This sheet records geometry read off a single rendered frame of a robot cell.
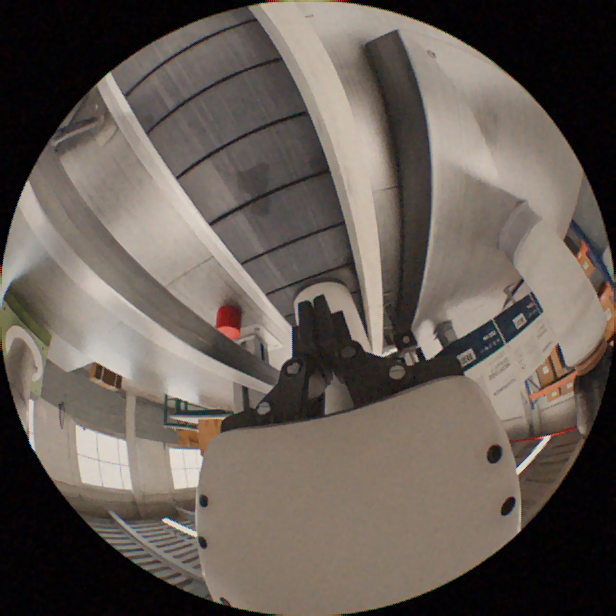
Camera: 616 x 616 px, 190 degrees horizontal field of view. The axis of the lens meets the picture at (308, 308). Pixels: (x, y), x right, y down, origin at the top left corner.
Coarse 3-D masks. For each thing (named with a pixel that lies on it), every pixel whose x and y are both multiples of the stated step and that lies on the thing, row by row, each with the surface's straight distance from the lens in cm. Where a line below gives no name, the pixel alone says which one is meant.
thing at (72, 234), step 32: (32, 192) 7; (64, 192) 7; (32, 224) 7; (64, 224) 6; (96, 224) 6; (64, 256) 6; (96, 256) 6; (128, 256) 6; (96, 288) 6; (128, 288) 6; (160, 288) 7; (128, 320) 7; (160, 320) 6; (192, 320) 7; (192, 352) 7; (224, 352) 8; (256, 384) 11
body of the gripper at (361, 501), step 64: (448, 384) 6; (256, 448) 7; (320, 448) 6; (384, 448) 5; (448, 448) 5; (256, 512) 6; (320, 512) 5; (384, 512) 5; (448, 512) 5; (512, 512) 7; (256, 576) 7; (320, 576) 6; (384, 576) 6; (448, 576) 6
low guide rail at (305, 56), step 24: (264, 24) 11; (288, 24) 9; (288, 48) 9; (312, 48) 9; (312, 72) 8; (312, 96) 8; (336, 96) 8; (312, 120) 10; (336, 120) 8; (336, 144) 8; (360, 144) 8; (336, 168) 9; (360, 168) 9; (360, 192) 9; (360, 216) 10; (360, 240) 10; (360, 264) 12; (360, 288) 16
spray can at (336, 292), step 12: (300, 288) 17; (312, 288) 16; (324, 288) 16; (336, 288) 16; (348, 288) 18; (300, 300) 16; (312, 300) 15; (336, 300) 15; (348, 300) 16; (348, 312) 15; (348, 324) 14; (360, 324) 15; (360, 336) 14; (336, 384) 12; (336, 396) 12; (348, 396) 12; (336, 408) 12
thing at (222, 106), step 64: (128, 64) 16; (192, 64) 13; (256, 64) 12; (192, 128) 12; (256, 128) 11; (192, 192) 12; (256, 192) 12; (320, 192) 12; (256, 256) 14; (320, 256) 15
